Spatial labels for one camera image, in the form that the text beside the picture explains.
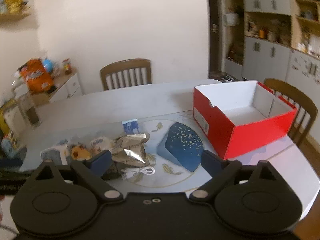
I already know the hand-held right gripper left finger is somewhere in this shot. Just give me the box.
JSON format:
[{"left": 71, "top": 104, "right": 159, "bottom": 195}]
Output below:
[{"left": 29, "top": 149, "right": 124, "bottom": 203}]

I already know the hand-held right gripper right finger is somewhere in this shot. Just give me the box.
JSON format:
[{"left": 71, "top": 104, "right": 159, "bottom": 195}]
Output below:
[{"left": 189, "top": 150, "right": 283, "bottom": 202}]

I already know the round bread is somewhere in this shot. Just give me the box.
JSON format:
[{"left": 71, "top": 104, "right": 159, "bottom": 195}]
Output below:
[{"left": 89, "top": 136, "right": 113, "bottom": 155}]

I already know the burger plush toy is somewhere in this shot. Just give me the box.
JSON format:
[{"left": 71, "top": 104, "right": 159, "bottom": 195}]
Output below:
[{"left": 70, "top": 144, "right": 92, "bottom": 161}]

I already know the chicken foot snack packet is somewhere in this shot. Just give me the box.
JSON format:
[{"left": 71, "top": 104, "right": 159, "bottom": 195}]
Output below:
[{"left": 40, "top": 140, "right": 72, "bottom": 165}]

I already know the red cardboard shoe box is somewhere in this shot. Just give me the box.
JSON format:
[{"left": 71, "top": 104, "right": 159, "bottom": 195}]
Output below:
[{"left": 192, "top": 80, "right": 298, "bottom": 160}]

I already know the white patterned desktop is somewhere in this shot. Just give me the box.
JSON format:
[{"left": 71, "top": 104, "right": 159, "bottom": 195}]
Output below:
[{"left": 10, "top": 79, "right": 320, "bottom": 222}]

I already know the black snack packet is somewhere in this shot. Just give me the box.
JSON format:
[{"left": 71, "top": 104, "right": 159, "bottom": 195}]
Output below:
[{"left": 101, "top": 161, "right": 123, "bottom": 180}]

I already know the crumpled silver foil wrapper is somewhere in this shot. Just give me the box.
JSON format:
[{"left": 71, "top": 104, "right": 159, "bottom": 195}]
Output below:
[{"left": 110, "top": 133, "right": 150, "bottom": 167}]

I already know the white container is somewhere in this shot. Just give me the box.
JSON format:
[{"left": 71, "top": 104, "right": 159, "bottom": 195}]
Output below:
[{"left": 4, "top": 105, "right": 25, "bottom": 134}]

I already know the blue biscuit packet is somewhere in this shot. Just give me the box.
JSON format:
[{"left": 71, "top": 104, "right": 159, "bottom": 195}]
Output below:
[{"left": 121, "top": 119, "right": 140, "bottom": 134}]

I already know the glass tumbler with dark tea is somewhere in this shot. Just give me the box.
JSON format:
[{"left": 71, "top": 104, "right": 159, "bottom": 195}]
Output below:
[{"left": 15, "top": 90, "right": 42, "bottom": 127}]

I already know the white side cabinet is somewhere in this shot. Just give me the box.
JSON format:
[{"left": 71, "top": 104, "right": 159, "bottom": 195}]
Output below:
[{"left": 30, "top": 70, "right": 84, "bottom": 105}]

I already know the large orange snack bag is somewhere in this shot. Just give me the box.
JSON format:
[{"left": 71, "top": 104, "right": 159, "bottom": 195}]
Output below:
[{"left": 18, "top": 58, "right": 56, "bottom": 94}]

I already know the red-lidded sauce jar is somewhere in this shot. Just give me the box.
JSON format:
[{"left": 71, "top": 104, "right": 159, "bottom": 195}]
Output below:
[{"left": 62, "top": 59, "right": 73, "bottom": 75}]

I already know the brown slatted wooden chair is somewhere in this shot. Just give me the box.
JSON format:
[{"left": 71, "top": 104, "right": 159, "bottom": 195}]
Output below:
[{"left": 99, "top": 59, "right": 152, "bottom": 91}]

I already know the small plastic container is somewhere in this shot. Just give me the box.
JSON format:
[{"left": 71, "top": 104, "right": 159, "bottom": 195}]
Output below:
[{"left": 42, "top": 58, "right": 54, "bottom": 73}]

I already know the brown curved-back wooden chair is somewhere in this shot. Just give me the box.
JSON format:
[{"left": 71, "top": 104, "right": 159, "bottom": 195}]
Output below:
[{"left": 264, "top": 78, "right": 318, "bottom": 145}]

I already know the dark wooden door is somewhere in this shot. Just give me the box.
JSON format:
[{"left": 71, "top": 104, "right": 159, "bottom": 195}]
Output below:
[{"left": 207, "top": 0, "right": 224, "bottom": 79}]

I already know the white hanging bag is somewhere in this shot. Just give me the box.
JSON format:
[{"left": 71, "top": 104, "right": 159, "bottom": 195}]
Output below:
[{"left": 222, "top": 12, "right": 239, "bottom": 27}]

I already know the white coiled cable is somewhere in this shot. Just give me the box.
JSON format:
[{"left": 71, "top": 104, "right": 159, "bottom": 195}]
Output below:
[{"left": 121, "top": 165, "right": 155, "bottom": 181}]

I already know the grey and wood wall cabinet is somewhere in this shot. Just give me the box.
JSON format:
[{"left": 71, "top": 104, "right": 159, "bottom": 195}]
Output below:
[{"left": 222, "top": 0, "right": 320, "bottom": 85}]

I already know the wooden wall shelf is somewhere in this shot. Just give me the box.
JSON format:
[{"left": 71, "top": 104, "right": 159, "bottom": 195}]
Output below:
[{"left": 0, "top": 0, "right": 38, "bottom": 28}]

